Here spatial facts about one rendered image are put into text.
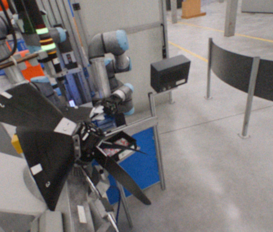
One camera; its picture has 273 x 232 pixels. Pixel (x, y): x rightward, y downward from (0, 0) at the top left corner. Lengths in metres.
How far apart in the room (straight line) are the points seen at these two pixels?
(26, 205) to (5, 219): 0.14
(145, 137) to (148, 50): 1.66
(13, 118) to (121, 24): 2.14
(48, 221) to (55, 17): 1.36
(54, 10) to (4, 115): 1.02
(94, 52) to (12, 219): 0.86
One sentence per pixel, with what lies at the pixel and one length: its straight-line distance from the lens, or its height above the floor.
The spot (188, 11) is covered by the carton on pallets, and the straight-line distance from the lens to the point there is 13.10.
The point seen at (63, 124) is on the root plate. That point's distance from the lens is 0.84.
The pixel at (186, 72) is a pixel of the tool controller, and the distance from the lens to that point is 1.44.
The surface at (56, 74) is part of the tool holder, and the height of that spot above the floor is 1.46.
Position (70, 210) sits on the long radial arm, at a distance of 0.69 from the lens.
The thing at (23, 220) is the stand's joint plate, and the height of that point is 1.01.
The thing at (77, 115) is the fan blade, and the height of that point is 1.19.
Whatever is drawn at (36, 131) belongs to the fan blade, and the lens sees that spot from 0.59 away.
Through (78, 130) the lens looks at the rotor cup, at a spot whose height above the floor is 1.25.
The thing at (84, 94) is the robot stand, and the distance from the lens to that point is 1.72.
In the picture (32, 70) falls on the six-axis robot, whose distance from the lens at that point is 4.73.
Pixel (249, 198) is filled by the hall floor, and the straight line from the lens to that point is 2.11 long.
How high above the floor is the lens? 1.66
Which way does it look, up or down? 31 degrees down
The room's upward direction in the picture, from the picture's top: 10 degrees counter-clockwise
